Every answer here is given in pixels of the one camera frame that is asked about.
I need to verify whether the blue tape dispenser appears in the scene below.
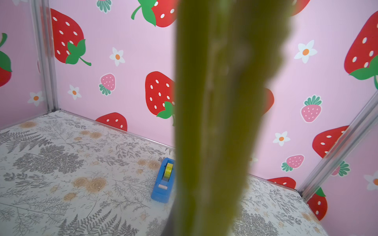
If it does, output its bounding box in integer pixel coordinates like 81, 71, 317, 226
151, 158, 176, 204

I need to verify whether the aluminium corner post left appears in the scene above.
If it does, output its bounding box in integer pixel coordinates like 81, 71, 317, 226
30, 0, 60, 113

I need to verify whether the aluminium corner post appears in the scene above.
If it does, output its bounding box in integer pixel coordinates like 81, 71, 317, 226
298, 92, 378, 202
30, 0, 60, 113

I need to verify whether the aluminium corner post right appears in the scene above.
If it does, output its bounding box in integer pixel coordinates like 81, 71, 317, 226
298, 92, 378, 202

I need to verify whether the pink artificial flower bouquet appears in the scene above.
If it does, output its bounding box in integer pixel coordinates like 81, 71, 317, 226
163, 1, 293, 236

